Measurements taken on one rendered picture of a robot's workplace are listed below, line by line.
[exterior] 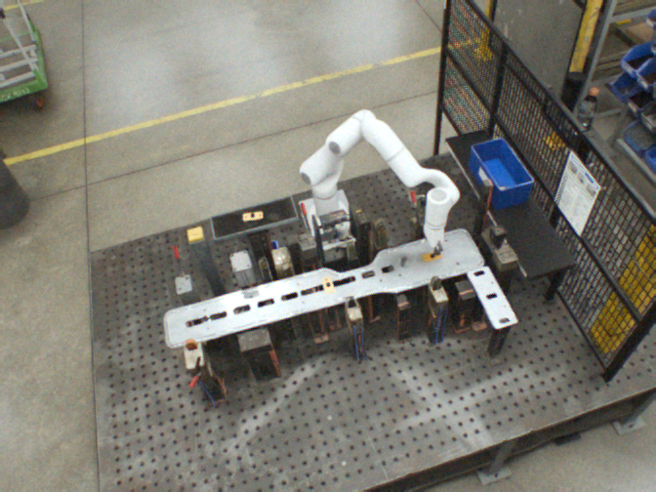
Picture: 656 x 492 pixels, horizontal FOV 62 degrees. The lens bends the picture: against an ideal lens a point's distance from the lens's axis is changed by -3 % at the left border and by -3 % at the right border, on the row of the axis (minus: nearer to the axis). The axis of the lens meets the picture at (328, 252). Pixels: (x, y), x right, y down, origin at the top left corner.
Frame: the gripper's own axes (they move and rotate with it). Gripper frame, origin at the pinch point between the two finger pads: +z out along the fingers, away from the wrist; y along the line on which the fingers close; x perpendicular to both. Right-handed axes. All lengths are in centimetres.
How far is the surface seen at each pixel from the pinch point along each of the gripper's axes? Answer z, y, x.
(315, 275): 8, -6, -50
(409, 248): 8.0, -7.1, -7.5
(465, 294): 9.5, 21.4, 6.6
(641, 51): 18, -108, 180
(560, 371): 37, 56, 40
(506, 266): 3.8, 17.1, 26.1
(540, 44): 53, -179, 158
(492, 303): 7.3, 29.9, 14.6
